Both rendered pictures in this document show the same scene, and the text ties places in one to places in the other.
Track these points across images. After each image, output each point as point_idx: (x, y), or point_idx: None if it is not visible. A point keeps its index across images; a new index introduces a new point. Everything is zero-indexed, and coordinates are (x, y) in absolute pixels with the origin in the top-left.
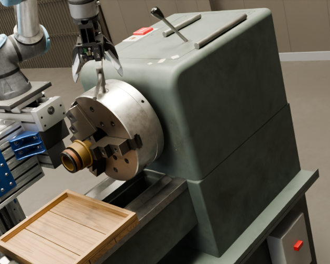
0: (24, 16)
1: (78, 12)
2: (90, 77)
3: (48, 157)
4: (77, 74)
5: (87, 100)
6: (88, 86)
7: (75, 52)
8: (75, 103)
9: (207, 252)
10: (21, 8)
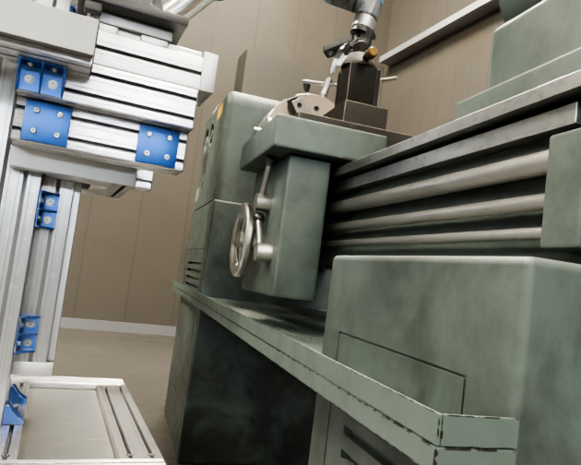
0: (186, 15)
1: (372, 23)
2: (251, 101)
3: (149, 171)
4: (336, 67)
5: (315, 99)
6: (242, 109)
7: (342, 51)
8: (292, 99)
9: (322, 306)
10: (195, 5)
